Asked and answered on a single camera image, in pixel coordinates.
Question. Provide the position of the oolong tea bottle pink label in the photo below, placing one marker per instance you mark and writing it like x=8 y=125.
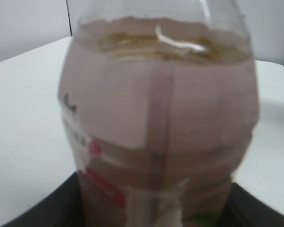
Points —
x=159 y=101

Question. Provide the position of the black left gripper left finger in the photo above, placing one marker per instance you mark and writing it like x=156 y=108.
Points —
x=62 y=208

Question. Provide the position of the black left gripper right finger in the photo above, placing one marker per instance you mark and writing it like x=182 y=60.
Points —
x=244 y=210

